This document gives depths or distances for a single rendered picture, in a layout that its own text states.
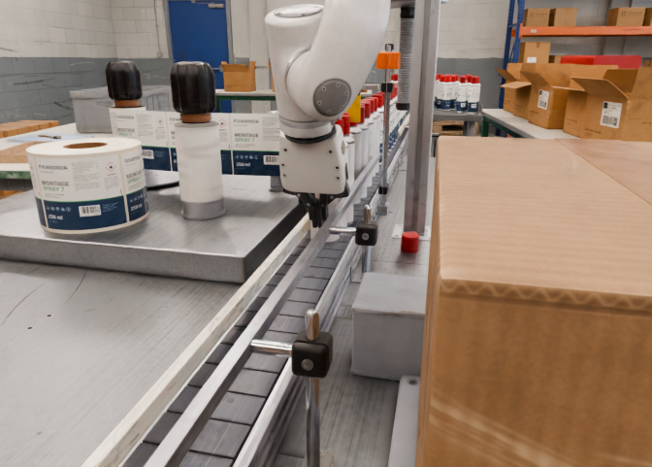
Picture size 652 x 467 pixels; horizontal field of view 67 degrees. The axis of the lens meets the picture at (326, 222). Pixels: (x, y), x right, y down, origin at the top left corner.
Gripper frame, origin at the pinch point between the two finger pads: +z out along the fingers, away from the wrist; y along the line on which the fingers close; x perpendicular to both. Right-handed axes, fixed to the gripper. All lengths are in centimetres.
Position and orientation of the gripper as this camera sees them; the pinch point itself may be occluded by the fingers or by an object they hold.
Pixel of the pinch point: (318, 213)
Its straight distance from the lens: 80.2
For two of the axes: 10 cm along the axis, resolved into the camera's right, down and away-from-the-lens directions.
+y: -9.7, -0.7, 2.1
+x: -2.1, 6.1, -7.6
